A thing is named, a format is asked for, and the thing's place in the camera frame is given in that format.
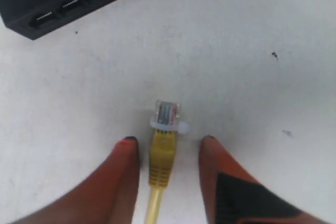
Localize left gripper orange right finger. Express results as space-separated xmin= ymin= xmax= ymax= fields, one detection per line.
xmin=198 ymin=135 xmax=335 ymax=223

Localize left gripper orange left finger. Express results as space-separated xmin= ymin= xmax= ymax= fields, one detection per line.
xmin=17 ymin=136 xmax=140 ymax=223

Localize yellow ethernet cable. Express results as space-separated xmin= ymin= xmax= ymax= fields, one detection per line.
xmin=143 ymin=100 xmax=190 ymax=224

